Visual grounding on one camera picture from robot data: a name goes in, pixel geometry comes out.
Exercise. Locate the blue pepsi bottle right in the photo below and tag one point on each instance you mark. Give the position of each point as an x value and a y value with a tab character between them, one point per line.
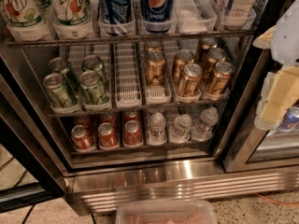
157	15

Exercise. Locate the stainless steel fridge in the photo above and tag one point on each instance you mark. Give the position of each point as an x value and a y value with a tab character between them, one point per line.
238	159

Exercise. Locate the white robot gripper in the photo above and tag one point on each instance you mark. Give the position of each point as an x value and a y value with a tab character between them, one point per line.
287	37

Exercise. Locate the green can front right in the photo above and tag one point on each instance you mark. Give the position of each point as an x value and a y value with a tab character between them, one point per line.
93	88

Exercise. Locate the red can front right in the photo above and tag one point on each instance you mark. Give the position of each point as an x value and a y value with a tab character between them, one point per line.
132	133

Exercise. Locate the empty white shelf tray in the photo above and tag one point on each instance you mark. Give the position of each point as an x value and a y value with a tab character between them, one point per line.
127	84

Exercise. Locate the water bottle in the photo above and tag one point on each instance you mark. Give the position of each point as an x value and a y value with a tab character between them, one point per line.
180	129
157	123
202	130

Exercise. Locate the blue pepsi bottle left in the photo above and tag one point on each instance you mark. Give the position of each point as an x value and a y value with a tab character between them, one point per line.
116	14

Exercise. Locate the red can front left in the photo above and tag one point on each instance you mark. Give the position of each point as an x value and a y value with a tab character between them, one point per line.
83	141

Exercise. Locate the clear plastic food container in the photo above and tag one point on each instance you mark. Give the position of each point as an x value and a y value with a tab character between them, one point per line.
166	212

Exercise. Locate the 7up bottle right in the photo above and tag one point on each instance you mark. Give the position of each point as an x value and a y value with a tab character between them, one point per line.
71	13

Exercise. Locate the water bottle middle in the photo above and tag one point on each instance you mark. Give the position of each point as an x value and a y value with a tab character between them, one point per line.
180	129

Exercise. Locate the green can back right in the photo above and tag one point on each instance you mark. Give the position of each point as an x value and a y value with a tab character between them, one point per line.
95	63

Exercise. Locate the blue pepsi can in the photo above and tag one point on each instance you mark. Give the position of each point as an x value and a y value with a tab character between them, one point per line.
290	119

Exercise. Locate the red can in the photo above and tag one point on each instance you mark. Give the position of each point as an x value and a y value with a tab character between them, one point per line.
132	133
83	141
107	136

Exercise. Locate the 7up bottle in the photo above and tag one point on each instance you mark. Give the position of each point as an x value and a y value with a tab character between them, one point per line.
71	13
25	14

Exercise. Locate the white labelled bottle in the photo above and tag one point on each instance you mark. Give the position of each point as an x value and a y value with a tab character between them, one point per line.
236	13

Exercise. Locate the water bottle left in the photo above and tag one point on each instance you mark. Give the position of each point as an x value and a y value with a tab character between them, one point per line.
157	123

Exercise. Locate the blue pepsi bottle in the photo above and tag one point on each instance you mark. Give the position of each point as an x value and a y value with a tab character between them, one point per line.
116	14
157	15

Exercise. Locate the red can front middle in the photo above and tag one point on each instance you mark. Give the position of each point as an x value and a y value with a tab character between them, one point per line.
107	136

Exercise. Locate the water bottle right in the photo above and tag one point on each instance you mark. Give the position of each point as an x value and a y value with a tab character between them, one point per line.
202	130

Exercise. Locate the green can back left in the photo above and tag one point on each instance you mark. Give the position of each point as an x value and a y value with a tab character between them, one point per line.
62	66

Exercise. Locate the green can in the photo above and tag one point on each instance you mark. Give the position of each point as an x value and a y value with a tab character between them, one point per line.
59	92
62	66
93	88
95	63

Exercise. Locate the green can front left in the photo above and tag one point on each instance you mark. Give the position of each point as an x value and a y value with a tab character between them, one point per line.
59	92

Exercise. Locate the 7up bottle left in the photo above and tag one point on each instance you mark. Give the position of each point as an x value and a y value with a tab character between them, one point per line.
25	14

